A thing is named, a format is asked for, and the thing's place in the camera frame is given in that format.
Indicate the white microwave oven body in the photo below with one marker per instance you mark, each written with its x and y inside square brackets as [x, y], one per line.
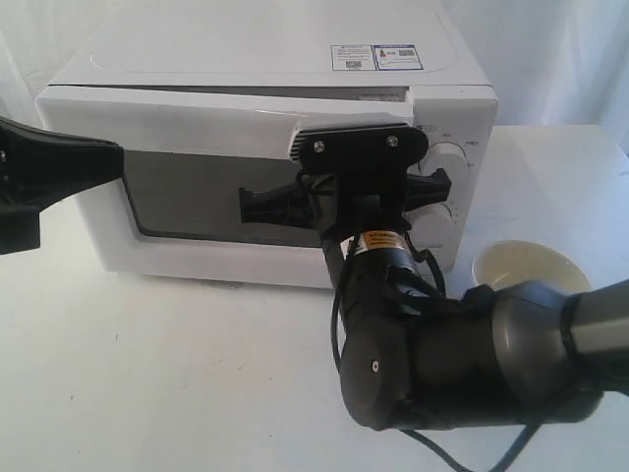
[281, 49]

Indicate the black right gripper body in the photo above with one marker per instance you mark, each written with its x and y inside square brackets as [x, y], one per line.
[344, 203]

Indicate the blue white warning sticker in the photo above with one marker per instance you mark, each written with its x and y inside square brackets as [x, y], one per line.
[375, 57]

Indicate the lower white control knob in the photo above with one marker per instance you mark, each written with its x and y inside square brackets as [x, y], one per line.
[431, 225]

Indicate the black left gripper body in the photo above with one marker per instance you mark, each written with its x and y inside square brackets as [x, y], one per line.
[20, 227]

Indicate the white control knob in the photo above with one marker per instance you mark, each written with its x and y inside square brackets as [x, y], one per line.
[431, 225]
[452, 159]

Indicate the white microwave door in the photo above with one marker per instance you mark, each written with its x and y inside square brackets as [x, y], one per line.
[187, 156]

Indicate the upper white control knob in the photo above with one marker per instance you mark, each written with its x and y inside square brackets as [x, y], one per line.
[452, 159]

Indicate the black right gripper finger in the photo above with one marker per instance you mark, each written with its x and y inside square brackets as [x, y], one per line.
[286, 206]
[423, 191]

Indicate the cream ceramic bowl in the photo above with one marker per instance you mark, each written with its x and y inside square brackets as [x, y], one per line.
[507, 263]

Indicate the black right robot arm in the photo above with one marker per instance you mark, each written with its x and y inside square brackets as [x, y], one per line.
[411, 358]

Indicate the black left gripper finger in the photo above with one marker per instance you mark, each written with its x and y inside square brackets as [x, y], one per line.
[40, 168]

